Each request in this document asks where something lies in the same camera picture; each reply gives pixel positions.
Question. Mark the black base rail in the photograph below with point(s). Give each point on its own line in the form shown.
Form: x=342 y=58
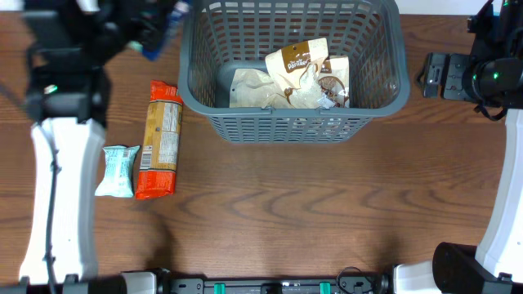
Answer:
x=350 y=280

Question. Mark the orange biscuit packet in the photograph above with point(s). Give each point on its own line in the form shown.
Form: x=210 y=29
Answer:
x=158 y=165

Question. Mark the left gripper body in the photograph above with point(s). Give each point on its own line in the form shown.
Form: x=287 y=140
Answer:
x=115 y=35

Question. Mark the plain beige snack bag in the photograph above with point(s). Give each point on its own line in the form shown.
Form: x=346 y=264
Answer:
x=255 y=88

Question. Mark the brown topped Pantree bag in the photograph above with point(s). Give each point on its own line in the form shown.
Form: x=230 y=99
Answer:
x=295 y=70

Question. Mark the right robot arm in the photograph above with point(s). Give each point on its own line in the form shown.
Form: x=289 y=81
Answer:
x=465 y=176

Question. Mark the grey plastic basket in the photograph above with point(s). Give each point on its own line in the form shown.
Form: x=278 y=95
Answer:
x=222 y=36

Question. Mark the Kleenex tissue multipack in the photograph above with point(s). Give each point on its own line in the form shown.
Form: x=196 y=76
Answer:
x=179 y=12

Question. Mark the beige brown snack bag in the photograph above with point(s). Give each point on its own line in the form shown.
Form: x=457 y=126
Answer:
x=334 y=79

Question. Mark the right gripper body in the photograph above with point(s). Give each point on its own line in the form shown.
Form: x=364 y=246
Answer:
x=454 y=86

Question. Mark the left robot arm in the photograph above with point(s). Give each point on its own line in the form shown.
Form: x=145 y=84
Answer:
x=67 y=98

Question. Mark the small mint snack packet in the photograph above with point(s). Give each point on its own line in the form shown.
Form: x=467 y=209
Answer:
x=117 y=180

